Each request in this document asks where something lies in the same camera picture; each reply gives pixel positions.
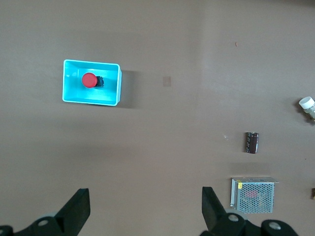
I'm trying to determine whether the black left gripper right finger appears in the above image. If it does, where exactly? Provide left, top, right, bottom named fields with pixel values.
left=200, top=186, right=299, bottom=236

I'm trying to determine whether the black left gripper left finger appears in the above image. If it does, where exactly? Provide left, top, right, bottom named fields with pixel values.
left=0, top=188, right=91, bottom=236

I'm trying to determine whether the red push button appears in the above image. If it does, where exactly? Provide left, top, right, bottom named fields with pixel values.
left=81, top=72, right=105, bottom=89

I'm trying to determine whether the metal mesh power supply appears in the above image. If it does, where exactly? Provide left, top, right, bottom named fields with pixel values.
left=230, top=177, right=280, bottom=214

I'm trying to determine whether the dark brown capacitor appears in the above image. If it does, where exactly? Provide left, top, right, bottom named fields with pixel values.
left=244, top=131, right=260, bottom=154

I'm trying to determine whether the cyan plastic box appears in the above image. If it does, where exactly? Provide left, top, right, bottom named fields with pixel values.
left=62, top=59, right=123, bottom=107

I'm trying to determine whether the metal fitting with white caps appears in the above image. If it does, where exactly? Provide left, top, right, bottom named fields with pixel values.
left=298, top=96, right=315, bottom=121

